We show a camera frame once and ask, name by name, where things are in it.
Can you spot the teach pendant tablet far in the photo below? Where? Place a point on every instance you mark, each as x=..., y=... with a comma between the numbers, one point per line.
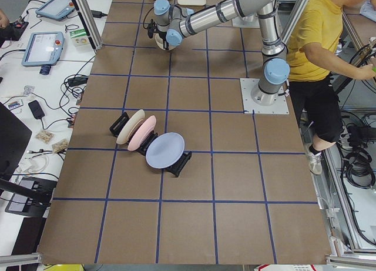
x=56, y=9

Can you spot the teach pendant tablet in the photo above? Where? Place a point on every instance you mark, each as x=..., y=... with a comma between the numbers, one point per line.
x=56, y=9
x=44, y=48

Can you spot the lavender plate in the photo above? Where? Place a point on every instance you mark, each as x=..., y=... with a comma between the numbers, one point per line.
x=165, y=150

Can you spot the black power adapter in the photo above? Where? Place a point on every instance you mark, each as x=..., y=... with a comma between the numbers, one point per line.
x=36, y=109

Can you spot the black dish rack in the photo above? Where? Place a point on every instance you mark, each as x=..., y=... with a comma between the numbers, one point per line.
x=174, y=169

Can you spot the aluminium frame post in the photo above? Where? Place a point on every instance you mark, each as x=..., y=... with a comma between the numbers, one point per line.
x=88, y=22

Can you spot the cream bowl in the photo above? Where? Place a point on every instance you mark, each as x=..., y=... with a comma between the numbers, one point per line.
x=163, y=44

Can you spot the pink plate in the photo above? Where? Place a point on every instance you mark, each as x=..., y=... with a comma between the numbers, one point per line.
x=141, y=134

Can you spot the person in yellow shirt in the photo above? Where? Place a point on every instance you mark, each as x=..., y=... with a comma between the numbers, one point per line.
x=311, y=57

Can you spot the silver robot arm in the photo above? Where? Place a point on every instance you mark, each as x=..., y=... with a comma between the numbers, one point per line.
x=173, y=23

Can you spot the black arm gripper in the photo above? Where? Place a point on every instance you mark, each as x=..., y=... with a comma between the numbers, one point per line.
x=163, y=39

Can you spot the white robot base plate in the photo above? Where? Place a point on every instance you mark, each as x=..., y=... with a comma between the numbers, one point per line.
x=256, y=102

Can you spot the green white small box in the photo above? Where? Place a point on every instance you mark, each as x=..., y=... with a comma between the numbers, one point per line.
x=79, y=37

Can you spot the cream plate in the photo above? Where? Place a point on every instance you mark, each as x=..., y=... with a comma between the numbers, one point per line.
x=130, y=127

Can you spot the teach pendant tablet near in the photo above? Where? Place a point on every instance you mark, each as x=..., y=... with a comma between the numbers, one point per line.
x=44, y=48

